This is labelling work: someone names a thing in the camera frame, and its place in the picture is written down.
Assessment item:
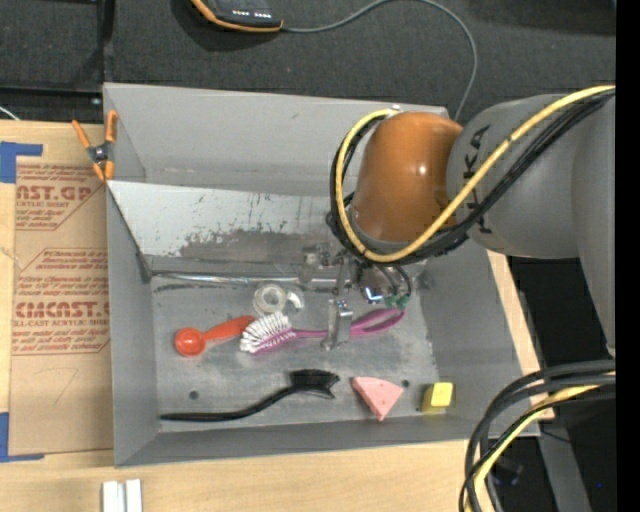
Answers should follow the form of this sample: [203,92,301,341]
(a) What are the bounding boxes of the grey metal bin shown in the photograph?
[102,82,544,469]

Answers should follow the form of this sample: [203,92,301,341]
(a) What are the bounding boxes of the purple brush white bristles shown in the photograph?
[238,306,407,356]

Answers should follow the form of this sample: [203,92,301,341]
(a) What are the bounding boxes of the brown cardboard board red print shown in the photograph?
[8,121,116,457]

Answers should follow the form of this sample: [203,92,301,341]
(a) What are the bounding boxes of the black long-handled brush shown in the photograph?
[159,368,342,423]

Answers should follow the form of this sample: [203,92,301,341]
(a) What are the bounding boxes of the yellow sponge block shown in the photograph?
[420,381,457,415]

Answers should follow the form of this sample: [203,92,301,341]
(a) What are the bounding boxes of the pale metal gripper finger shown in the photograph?
[321,297,355,353]
[299,242,335,288]

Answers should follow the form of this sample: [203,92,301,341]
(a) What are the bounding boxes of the orange-red measuring spoon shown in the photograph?
[173,314,258,358]

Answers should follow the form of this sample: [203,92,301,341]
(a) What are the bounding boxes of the pink triangular sponge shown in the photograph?
[349,375,406,423]

